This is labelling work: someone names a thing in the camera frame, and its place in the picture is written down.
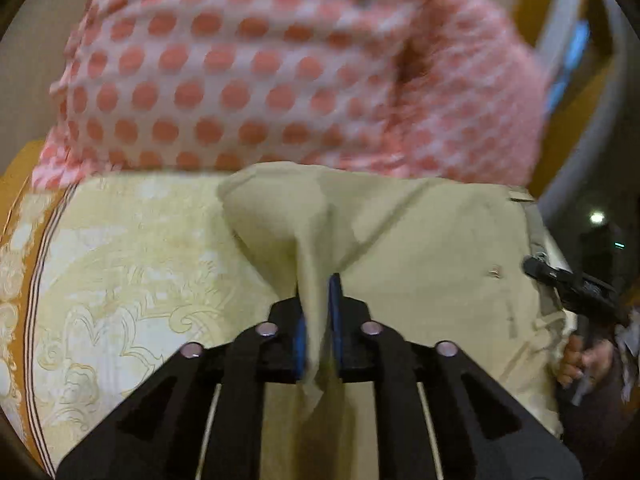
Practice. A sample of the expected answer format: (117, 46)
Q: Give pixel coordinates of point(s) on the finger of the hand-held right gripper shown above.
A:
(565, 280)

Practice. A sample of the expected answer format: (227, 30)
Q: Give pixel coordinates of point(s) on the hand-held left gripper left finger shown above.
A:
(299, 345)

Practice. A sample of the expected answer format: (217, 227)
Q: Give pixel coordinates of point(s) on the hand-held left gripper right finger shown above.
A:
(334, 325)

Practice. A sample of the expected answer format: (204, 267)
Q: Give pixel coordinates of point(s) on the khaki pants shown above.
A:
(430, 240)

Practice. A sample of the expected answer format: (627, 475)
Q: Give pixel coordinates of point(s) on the person's right hand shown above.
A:
(590, 360)

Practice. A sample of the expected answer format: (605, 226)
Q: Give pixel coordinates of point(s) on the yellow patterned bedsheet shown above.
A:
(130, 280)

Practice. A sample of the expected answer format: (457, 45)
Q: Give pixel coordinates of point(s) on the pink polka-dot cloth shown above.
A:
(260, 65)

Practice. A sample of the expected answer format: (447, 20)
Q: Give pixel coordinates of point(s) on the white curved rail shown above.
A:
(595, 125)

